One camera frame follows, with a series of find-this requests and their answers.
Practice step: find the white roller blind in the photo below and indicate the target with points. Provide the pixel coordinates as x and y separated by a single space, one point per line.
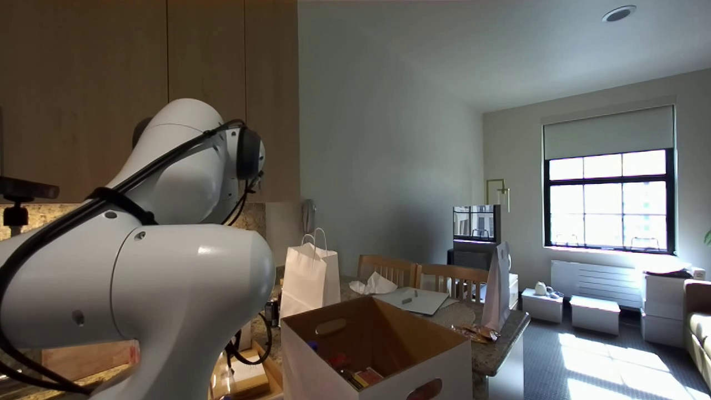
608 135

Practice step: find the black framed window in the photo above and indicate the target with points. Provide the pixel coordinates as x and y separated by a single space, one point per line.
610 201

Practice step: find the white paper bag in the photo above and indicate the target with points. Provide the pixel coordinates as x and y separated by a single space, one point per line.
309 281

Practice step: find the low white storage box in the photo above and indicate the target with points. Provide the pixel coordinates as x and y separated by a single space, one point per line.
542 305
594 315

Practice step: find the small monitor screen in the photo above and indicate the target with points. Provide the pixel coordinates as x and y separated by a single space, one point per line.
477 222

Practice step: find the wooden tray with white card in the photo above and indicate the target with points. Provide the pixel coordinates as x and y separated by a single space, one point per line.
248 378

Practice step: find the olive couch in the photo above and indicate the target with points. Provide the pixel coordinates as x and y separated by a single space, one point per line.
698 325

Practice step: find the white cardboard box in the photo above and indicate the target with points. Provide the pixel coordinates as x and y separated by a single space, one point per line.
386 373

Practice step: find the white cloth bag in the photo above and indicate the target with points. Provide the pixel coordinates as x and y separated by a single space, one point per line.
498 289

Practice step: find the round ceiling light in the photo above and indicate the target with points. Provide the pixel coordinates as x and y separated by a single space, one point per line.
618 11

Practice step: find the dark pen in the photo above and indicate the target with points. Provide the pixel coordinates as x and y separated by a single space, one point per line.
410 298

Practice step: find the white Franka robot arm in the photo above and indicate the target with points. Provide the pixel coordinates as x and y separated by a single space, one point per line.
162 297

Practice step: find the crumpled white tissue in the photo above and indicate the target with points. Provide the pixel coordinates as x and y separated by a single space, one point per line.
373 285

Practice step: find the yellow and red packets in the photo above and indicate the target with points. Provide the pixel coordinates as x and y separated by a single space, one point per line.
358 377

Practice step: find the black camera on tripod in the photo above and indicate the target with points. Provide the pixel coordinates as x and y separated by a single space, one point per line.
23 189

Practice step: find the black monitor stand cabinet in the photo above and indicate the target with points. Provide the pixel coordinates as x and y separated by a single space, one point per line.
470 257

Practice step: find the wooden wall cabinet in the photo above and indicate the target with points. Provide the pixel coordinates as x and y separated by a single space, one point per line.
148 58

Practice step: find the wooden chair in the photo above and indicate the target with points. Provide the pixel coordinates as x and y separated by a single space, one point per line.
387 270
452 281

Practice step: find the small orange tool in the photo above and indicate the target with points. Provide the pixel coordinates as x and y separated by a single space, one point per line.
474 333

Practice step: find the white radiator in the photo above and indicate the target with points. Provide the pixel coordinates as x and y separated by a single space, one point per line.
591 283

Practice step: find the white open notebook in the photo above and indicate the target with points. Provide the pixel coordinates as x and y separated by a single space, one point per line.
418 301

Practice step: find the stone top dining table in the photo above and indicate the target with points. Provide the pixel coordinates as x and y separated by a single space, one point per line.
497 348

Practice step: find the small white object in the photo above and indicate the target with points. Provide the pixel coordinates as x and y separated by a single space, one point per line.
542 289

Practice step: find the stacked white boxes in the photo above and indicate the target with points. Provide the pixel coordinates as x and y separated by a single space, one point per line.
666 308

